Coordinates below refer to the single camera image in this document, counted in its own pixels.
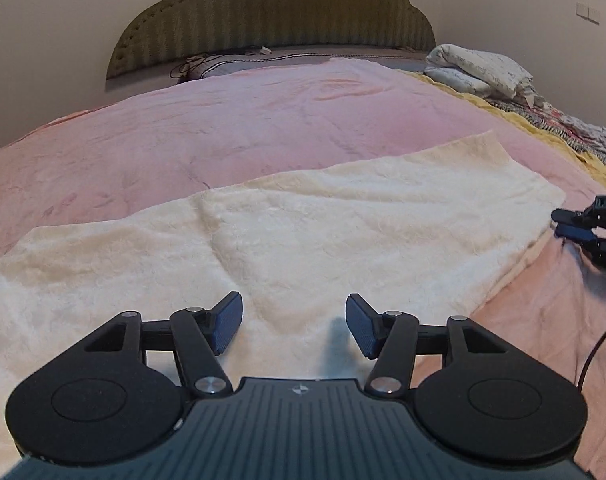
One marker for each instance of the grey patterned blanket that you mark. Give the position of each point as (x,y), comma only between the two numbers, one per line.
(578,130)

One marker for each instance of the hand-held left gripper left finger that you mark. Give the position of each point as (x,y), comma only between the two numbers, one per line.
(227,321)

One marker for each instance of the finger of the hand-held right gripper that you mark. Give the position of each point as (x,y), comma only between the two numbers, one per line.
(575,233)
(570,215)

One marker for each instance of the pink floral bed sheet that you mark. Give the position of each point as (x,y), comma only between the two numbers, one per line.
(208,125)

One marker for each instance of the green padded headboard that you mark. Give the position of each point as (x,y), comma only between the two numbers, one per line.
(283,10)

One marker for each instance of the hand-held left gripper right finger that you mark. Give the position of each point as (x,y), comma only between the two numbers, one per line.
(363,330)

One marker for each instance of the white light switch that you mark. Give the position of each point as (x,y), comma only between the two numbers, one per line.
(588,12)

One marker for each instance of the yellow blanket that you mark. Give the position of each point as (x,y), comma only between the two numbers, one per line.
(548,132)

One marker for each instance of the cream white towel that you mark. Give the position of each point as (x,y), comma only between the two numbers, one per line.
(333,220)

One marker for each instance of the white charger plug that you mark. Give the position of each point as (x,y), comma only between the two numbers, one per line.
(260,51)

